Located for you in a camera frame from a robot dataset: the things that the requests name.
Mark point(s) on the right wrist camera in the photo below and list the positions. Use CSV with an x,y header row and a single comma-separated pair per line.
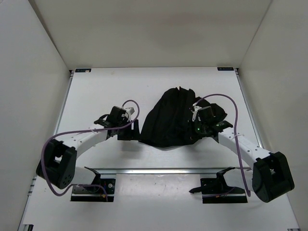
x,y
194,111

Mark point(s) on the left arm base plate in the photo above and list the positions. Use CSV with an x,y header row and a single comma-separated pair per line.
x,y
95,194

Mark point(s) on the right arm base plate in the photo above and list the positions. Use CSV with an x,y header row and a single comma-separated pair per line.
x,y
216,191

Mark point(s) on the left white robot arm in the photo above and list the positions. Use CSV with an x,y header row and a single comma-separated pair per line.
x,y
60,152

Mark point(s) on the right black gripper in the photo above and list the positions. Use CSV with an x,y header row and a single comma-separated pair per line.
x,y
197,121

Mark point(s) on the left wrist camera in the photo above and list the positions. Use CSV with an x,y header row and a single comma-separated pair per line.
x,y
129,112

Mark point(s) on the black pleated skirt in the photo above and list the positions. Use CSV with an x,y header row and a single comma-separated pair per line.
x,y
170,123

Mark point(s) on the left blue corner label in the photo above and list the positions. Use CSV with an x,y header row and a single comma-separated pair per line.
x,y
82,70

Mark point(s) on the aluminium front rail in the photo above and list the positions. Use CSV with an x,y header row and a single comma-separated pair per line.
x,y
158,171

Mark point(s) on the right blue corner label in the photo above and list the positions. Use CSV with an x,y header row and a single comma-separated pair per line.
x,y
225,68

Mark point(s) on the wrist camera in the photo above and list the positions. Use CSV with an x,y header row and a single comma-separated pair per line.
x,y
194,111
129,112

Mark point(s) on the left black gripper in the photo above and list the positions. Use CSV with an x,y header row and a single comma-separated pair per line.
x,y
132,134

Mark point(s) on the blue corner label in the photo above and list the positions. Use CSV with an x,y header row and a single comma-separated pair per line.
x,y
225,68
82,70

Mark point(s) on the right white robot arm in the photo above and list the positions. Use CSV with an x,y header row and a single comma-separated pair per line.
x,y
269,175

